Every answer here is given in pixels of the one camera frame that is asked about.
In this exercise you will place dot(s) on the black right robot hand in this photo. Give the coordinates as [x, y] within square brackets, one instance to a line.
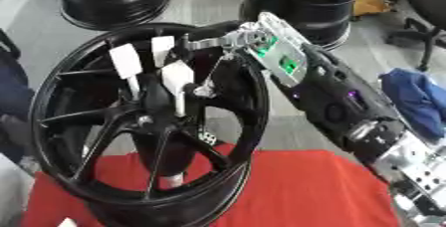
[216, 31]

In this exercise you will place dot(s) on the white pin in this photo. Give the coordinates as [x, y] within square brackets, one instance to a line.
[125, 61]
[176, 75]
[162, 49]

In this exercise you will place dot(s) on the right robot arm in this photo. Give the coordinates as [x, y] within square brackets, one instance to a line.
[325, 95]

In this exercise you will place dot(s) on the black spoked wheel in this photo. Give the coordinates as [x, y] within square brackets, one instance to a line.
[98, 128]

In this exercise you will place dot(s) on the blue cloth bag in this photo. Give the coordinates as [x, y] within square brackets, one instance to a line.
[415, 98]

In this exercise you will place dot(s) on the black office chair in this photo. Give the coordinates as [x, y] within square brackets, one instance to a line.
[427, 12]

